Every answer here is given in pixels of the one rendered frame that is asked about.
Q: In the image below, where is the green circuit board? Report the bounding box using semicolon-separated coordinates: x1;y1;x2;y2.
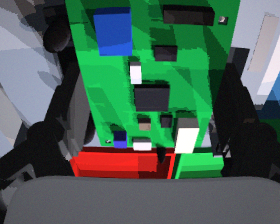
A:
65;0;240;153

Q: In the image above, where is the red open-top bin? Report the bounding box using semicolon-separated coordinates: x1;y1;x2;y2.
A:
70;147;176;179

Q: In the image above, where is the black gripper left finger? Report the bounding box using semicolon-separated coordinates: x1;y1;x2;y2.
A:
0;62;91;224

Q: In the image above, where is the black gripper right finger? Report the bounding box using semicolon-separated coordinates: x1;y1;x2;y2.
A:
213;63;280;183

